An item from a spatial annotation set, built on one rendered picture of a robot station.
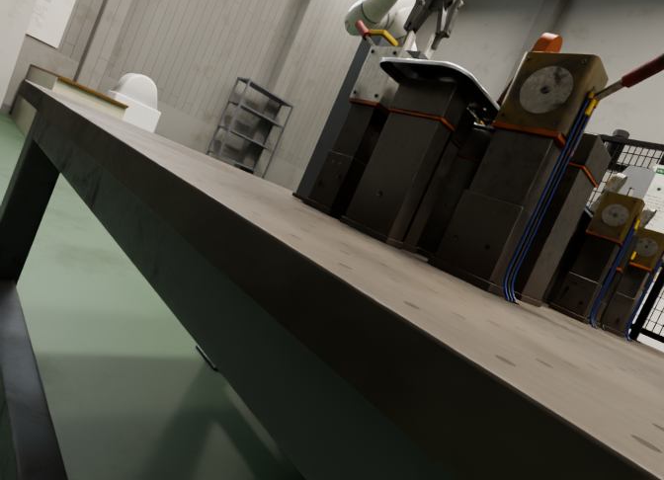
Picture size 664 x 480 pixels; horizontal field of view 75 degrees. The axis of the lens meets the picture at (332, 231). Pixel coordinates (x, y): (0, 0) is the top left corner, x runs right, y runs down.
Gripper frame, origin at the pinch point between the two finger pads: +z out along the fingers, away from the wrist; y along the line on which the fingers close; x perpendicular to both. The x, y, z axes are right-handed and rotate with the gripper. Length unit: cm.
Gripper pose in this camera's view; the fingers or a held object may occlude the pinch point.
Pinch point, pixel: (418, 48)
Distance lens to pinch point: 128.8
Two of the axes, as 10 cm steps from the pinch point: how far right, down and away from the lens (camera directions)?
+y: 7.4, 3.7, -5.6
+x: 5.4, 1.8, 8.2
